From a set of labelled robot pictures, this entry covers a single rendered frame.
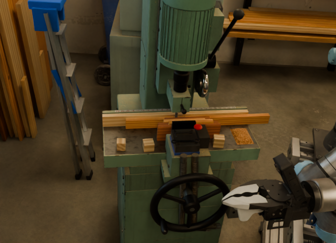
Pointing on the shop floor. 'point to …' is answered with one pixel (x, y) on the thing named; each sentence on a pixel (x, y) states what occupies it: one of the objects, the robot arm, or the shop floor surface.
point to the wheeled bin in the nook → (102, 71)
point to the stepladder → (63, 73)
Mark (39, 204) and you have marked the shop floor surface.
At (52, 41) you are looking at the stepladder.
